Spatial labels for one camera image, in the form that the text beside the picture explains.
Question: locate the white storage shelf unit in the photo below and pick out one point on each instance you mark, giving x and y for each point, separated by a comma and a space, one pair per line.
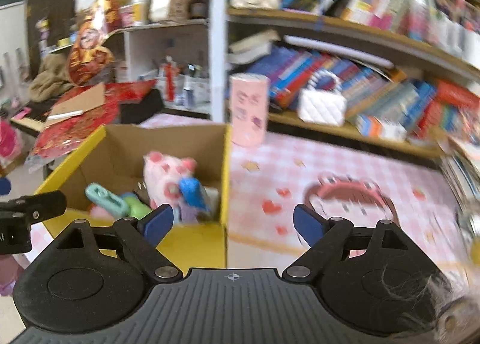
174, 55

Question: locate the orange white medicine box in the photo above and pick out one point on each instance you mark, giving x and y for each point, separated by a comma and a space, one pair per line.
380, 129

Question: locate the wooden bookshelf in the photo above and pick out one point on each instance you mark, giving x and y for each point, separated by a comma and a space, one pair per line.
405, 61

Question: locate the teal utility knife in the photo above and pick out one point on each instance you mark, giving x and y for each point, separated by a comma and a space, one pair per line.
108, 201

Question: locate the stack of paper books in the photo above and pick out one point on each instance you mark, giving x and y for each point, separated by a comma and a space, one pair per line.
460, 166

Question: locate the brown cardboard sheet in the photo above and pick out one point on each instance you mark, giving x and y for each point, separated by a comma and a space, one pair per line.
91, 98

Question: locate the pink pig plush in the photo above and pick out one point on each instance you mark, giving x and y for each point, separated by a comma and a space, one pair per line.
161, 175

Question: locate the yellow cardboard box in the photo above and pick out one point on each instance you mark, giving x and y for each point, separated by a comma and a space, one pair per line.
113, 157

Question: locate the brown plush blanket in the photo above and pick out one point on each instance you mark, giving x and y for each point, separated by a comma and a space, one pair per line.
52, 80

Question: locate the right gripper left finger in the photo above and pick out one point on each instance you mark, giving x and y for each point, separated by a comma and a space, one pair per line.
139, 240

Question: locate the white yellow bottle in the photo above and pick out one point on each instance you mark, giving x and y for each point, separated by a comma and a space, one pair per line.
140, 12

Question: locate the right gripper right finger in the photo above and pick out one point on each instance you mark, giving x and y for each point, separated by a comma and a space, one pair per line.
325, 238

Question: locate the red decorative paper sheets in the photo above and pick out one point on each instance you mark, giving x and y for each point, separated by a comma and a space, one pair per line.
125, 103

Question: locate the red gold fortune poster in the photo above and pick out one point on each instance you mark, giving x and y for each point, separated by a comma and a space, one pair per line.
89, 56

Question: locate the electric keyboard piano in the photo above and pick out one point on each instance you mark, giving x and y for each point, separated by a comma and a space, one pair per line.
31, 117

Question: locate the pink chick plush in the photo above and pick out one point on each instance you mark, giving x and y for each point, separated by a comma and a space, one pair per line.
100, 213

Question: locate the white quilted mini handbag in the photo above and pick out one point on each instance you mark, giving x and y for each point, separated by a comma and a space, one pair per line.
322, 107

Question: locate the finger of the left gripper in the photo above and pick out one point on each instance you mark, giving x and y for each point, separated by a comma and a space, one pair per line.
5, 186

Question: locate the white rectangular box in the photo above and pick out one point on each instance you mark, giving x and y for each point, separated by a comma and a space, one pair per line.
212, 200

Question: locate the green dinosaur toy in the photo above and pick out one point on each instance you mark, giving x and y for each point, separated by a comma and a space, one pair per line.
137, 208

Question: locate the pink cylindrical canister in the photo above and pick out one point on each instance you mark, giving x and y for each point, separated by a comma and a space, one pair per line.
249, 103

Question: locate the pink checkered tablecloth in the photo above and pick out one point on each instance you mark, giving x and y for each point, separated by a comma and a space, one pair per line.
259, 189

